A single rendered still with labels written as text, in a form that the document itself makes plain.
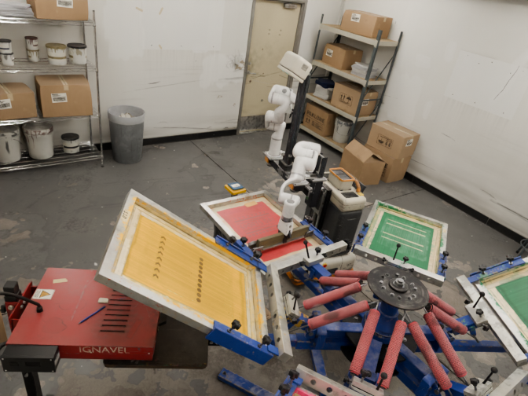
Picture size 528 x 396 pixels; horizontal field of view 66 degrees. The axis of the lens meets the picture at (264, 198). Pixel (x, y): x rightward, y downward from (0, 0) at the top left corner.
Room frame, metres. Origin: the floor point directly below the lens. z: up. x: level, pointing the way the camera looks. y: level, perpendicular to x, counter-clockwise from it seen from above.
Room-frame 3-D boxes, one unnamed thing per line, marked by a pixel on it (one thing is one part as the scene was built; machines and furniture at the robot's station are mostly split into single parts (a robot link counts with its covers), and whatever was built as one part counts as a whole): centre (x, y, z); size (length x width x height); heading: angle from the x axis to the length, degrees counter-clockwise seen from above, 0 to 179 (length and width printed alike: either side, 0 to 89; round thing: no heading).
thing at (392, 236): (2.38, -1.02, 1.05); 1.08 x 0.61 x 0.23; 160
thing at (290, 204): (2.21, -0.18, 1.25); 0.15 x 0.10 x 0.11; 174
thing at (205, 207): (2.33, -0.03, 0.97); 0.79 x 0.58 x 0.04; 40
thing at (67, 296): (1.28, 0.68, 1.06); 0.61 x 0.46 x 0.12; 100
